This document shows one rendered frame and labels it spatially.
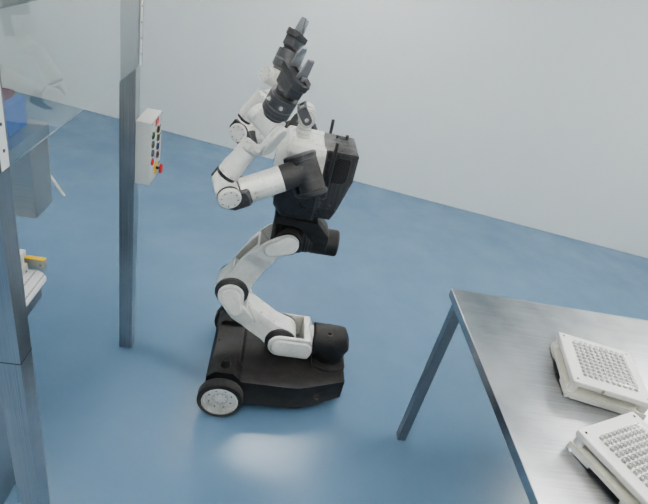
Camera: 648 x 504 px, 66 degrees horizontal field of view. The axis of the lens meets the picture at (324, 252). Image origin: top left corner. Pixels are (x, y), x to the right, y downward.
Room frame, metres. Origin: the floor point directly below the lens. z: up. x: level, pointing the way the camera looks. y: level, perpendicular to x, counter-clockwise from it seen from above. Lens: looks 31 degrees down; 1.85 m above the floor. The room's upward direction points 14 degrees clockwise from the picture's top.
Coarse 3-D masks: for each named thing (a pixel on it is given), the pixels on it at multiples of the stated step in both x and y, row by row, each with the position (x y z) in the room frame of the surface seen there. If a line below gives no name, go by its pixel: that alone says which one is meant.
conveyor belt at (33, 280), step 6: (30, 270) 1.12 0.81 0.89; (36, 270) 1.13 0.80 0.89; (24, 276) 1.09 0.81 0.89; (30, 276) 1.09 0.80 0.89; (36, 276) 1.10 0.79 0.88; (42, 276) 1.12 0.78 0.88; (24, 282) 1.06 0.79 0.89; (30, 282) 1.07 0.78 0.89; (36, 282) 1.08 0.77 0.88; (42, 282) 1.10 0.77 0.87; (24, 288) 1.04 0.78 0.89; (30, 288) 1.05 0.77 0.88; (36, 288) 1.07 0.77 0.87; (30, 294) 1.04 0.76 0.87; (30, 300) 1.03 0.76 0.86
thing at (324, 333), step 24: (216, 336) 1.80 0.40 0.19; (240, 336) 1.83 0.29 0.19; (336, 336) 1.82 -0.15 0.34; (216, 360) 1.62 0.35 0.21; (240, 360) 1.68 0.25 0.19; (264, 360) 1.74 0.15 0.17; (288, 360) 1.77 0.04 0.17; (312, 360) 1.79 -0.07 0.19; (336, 360) 1.80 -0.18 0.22; (240, 384) 1.57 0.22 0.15; (264, 384) 1.59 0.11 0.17; (288, 384) 1.63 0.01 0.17; (312, 384) 1.66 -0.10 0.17; (336, 384) 1.71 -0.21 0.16
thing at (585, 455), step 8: (576, 448) 0.98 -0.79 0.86; (584, 448) 0.99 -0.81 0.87; (576, 456) 0.97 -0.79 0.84; (584, 456) 0.96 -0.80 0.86; (592, 456) 0.96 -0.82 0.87; (584, 464) 0.95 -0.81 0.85; (592, 464) 0.94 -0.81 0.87; (600, 464) 0.94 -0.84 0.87; (600, 472) 0.92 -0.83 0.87; (608, 472) 0.92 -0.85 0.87; (608, 480) 0.90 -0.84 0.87; (616, 480) 0.90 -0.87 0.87; (616, 488) 0.88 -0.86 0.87; (624, 488) 0.89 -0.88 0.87; (616, 496) 0.87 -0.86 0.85; (624, 496) 0.86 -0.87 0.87; (632, 496) 0.87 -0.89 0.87
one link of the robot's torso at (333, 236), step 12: (276, 216) 1.74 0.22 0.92; (300, 228) 1.75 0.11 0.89; (312, 228) 1.76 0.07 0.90; (324, 228) 1.80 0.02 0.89; (312, 240) 1.76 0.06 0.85; (324, 240) 1.77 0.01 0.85; (336, 240) 1.80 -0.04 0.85; (312, 252) 1.79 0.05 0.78; (324, 252) 1.78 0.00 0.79; (336, 252) 1.79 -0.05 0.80
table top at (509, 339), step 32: (480, 320) 1.50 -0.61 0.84; (512, 320) 1.55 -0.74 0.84; (544, 320) 1.61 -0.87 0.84; (576, 320) 1.66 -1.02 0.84; (608, 320) 1.72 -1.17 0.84; (640, 320) 1.79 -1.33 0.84; (480, 352) 1.32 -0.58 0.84; (512, 352) 1.36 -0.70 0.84; (544, 352) 1.41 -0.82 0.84; (640, 352) 1.55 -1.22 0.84; (512, 384) 1.20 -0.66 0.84; (544, 384) 1.24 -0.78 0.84; (512, 416) 1.07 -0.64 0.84; (544, 416) 1.10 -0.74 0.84; (576, 416) 1.13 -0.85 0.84; (608, 416) 1.17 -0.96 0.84; (512, 448) 0.96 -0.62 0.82; (544, 448) 0.98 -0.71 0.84; (544, 480) 0.87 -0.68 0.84; (576, 480) 0.90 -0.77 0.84
